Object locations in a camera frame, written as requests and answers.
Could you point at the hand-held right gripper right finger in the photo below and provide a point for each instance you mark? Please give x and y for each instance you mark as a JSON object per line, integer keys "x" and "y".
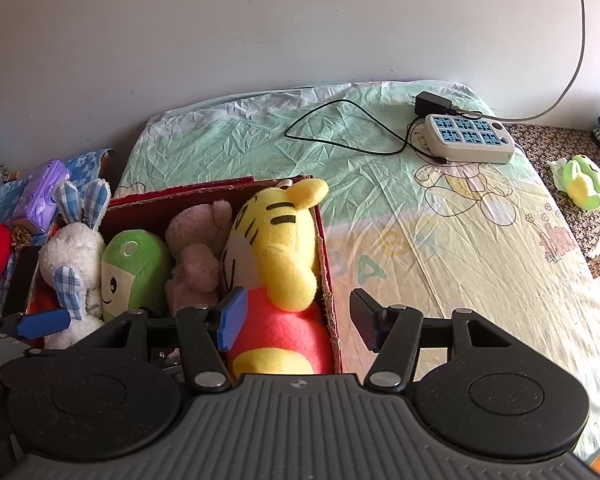
{"x": 365, "y": 317}

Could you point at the white power strip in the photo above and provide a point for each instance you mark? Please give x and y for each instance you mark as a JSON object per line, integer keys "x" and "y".
{"x": 467, "y": 142}

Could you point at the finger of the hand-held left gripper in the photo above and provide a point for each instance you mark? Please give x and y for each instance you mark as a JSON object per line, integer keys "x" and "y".
{"x": 42, "y": 323}

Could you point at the small brown pinecone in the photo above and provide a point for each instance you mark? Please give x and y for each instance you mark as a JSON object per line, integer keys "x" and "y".
{"x": 21, "y": 236}

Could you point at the white rabbit plush toy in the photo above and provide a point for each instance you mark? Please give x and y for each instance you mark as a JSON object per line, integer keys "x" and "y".
{"x": 70, "y": 255}

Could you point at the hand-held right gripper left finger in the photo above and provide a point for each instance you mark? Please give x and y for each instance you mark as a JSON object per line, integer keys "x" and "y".
{"x": 232, "y": 317}

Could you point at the green frog plush toy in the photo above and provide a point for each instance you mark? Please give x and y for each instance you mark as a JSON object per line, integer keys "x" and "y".
{"x": 585, "y": 185}

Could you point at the yellow tiger plush toy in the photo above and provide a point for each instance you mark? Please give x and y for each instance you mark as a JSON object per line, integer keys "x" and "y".
{"x": 280, "y": 260}

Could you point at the white crumpled tissue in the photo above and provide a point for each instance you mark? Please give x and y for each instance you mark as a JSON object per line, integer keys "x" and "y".
{"x": 557, "y": 172}

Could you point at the purple tissue pack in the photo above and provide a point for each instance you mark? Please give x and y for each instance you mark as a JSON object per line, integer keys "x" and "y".
{"x": 40, "y": 195}

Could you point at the side table with floral cloth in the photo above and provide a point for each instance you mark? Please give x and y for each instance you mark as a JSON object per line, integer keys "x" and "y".
{"x": 535, "y": 150}

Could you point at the black power adapter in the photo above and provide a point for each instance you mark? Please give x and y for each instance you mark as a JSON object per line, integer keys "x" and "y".
{"x": 432, "y": 104}

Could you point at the red cardboard box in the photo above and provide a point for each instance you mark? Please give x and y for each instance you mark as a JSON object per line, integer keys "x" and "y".
{"x": 205, "y": 191}

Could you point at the pink bear plush toy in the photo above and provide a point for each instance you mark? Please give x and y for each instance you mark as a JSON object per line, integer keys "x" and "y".
{"x": 195, "y": 260}

